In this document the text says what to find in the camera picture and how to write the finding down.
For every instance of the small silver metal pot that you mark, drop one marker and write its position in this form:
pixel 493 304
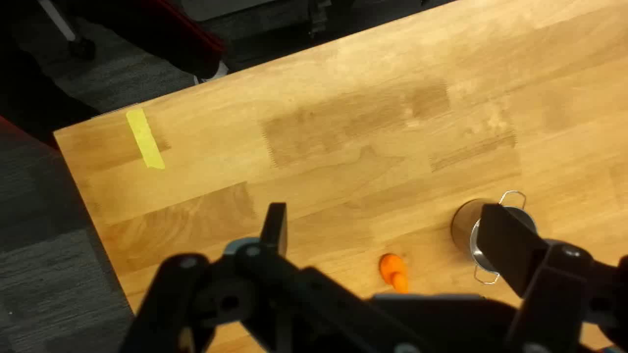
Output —
pixel 466 226

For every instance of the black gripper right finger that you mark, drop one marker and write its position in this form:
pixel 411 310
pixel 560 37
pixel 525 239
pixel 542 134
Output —
pixel 562 286

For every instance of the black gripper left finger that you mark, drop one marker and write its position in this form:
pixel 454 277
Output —
pixel 197 294

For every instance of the red edged dark chair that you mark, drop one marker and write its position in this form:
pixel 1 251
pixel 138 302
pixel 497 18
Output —
pixel 187 30

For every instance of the white rod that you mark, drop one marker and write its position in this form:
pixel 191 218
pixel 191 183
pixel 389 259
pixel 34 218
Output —
pixel 58 20

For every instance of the yellow tape strip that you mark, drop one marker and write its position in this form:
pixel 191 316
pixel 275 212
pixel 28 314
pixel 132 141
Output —
pixel 146 137

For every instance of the small orange carrot toy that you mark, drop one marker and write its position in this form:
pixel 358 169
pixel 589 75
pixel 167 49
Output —
pixel 391 267

